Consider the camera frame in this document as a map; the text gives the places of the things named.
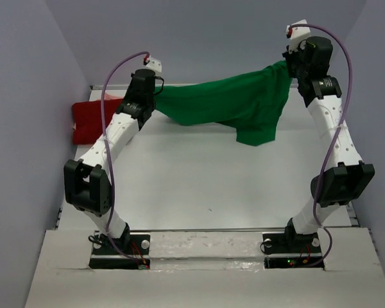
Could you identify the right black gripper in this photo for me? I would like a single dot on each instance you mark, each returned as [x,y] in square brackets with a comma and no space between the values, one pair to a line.
[290,57]

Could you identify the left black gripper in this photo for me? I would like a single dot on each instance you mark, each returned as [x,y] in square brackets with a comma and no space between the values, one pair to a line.
[127,96]

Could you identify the green t shirt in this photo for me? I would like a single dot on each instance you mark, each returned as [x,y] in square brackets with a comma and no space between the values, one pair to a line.
[251,103]

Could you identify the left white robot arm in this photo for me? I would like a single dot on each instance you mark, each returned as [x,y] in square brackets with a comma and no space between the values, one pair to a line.
[89,182]

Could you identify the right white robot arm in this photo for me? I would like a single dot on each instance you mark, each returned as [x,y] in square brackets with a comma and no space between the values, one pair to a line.
[344,175]

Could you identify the pink folded t shirt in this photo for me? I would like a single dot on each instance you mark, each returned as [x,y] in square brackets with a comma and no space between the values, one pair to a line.
[108,96]

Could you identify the red folded t shirt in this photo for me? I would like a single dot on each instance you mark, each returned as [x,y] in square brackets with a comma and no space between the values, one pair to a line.
[87,122]

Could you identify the aluminium table rail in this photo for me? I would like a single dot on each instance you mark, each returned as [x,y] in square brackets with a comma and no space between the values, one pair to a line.
[125,86]

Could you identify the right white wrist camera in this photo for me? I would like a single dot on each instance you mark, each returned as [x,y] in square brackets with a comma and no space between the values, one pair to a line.
[296,33]

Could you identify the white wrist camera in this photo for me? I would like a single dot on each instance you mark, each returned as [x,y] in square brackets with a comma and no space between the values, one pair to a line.
[296,33]
[153,64]

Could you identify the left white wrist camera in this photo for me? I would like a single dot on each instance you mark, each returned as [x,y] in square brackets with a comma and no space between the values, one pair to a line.
[153,64]

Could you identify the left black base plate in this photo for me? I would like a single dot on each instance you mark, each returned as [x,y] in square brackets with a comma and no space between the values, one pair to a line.
[104,256]

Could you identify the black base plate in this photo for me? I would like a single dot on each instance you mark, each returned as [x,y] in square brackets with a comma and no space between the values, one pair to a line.
[104,256]
[283,253]

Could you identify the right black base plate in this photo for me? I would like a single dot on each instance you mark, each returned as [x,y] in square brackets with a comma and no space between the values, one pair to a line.
[283,253]

